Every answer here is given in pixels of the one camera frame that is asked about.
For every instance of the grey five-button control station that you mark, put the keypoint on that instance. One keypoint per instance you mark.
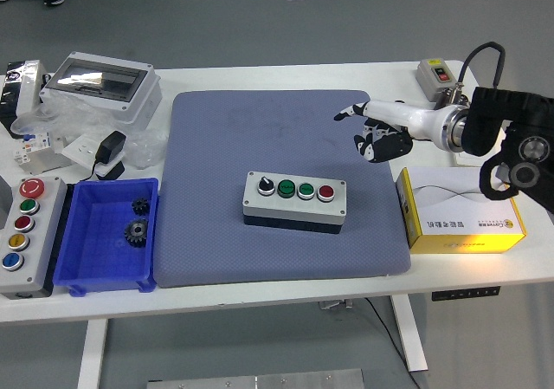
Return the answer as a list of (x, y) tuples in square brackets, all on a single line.
[(41, 233)]

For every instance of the white enclosure with clear window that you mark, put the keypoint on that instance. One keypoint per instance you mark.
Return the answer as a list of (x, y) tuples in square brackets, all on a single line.
[(143, 99)]

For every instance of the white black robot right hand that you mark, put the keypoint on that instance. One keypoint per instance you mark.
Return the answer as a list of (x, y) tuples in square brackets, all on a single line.
[(415, 120)]

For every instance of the white circuit breaker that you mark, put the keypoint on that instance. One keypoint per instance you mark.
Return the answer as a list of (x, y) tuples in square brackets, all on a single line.
[(36, 146)]

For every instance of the white wall socket plate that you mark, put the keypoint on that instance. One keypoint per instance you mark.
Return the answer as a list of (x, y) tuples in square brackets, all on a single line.
[(80, 148)]

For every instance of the metal bracket under table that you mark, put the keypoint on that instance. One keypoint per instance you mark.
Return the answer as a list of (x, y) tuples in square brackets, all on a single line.
[(335, 305)]

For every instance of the grey four-button control box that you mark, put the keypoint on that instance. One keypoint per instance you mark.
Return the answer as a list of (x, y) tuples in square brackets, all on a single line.
[(294, 207)]

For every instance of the black desk height control panel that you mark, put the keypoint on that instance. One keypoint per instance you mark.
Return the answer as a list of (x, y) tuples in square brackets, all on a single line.
[(465, 293)]

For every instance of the large black bevel gear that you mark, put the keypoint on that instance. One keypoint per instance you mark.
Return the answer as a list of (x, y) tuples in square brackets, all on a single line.
[(136, 232)]

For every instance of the small black bevel gear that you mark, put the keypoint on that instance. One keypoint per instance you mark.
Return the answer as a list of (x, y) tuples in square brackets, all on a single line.
[(140, 206)]

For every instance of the white table leg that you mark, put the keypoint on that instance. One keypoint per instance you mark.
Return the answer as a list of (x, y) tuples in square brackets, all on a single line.
[(411, 341), (92, 354)]

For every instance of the grey metal plate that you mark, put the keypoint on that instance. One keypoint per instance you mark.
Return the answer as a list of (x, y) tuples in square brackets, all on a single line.
[(259, 380)]

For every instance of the grey two-button switch box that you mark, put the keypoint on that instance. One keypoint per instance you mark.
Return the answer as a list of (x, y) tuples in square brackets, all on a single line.
[(426, 79)]

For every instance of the clear plastic bag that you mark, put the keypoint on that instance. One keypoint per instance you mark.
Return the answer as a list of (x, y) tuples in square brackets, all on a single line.
[(78, 116)]

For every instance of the yellow and white cardboard box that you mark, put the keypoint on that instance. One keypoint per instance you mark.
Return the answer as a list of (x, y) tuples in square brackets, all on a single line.
[(454, 215)]

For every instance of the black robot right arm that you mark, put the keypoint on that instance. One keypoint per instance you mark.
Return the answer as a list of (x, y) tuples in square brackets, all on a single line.
[(489, 120)]

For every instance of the blue-grey fabric mat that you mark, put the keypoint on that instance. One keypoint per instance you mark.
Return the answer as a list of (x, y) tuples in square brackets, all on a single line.
[(216, 241)]

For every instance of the blue plastic bin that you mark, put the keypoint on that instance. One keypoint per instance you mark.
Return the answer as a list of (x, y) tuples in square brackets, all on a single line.
[(104, 259)]

